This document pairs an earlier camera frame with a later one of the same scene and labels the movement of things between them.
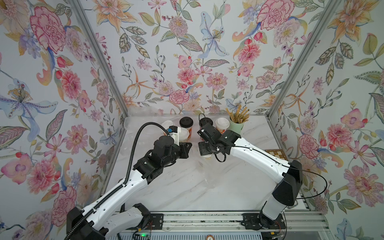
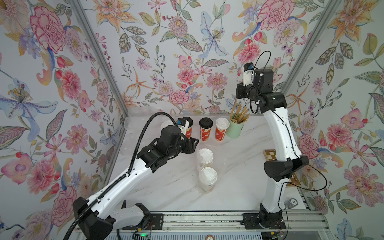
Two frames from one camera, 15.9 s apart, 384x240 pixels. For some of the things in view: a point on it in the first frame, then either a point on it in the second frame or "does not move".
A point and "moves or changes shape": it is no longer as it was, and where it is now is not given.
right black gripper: (202, 146) -> (242, 89)
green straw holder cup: (237, 127) does not move
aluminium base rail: (233, 222) does not move
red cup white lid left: (167, 123) does not move
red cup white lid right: (222, 124) does not move
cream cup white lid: (183, 134) moves or changes shape
